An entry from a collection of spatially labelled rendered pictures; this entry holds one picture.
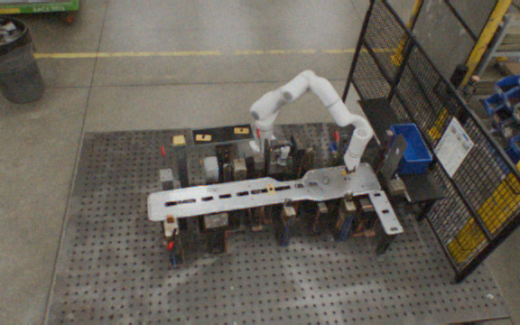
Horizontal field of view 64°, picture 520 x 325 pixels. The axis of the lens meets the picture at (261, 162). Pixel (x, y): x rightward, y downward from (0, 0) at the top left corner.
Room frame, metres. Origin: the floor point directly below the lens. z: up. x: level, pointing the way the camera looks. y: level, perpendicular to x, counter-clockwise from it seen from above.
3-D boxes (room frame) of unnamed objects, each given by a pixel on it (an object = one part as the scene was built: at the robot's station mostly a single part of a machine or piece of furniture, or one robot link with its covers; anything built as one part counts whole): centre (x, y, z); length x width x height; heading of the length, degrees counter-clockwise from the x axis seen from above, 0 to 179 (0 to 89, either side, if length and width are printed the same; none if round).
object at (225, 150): (1.72, 0.25, 0.92); 0.10 x 0.08 x 0.45; 107
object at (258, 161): (1.64, 0.02, 0.89); 0.13 x 0.11 x 0.38; 17
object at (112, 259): (1.50, -0.10, 0.68); 2.56 x 1.61 x 0.04; 102
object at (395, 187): (1.56, -0.82, 0.88); 0.08 x 0.08 x 0.36; 17
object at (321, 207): (1.38, -0.38, 0.84); 0.11 x 0.08 x 0.29; 17
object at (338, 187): (1.45, -0.06, 1.00); 1.38 x 0.22 x 0.02; 107
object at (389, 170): (1.67, -0.77, 1.17); 0.12 x 0.01 x 0.34; 17
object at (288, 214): (1.32, -0.18, 0.87); 0.12 x 0.09 x 0.35; 17
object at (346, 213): (1.39, -0.52, 0.87); 0.12 x 0.09 x 0.35; 17
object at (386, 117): (1.92, -0.87, 1.02); 0.90 x 0.22 x 0.03; 17
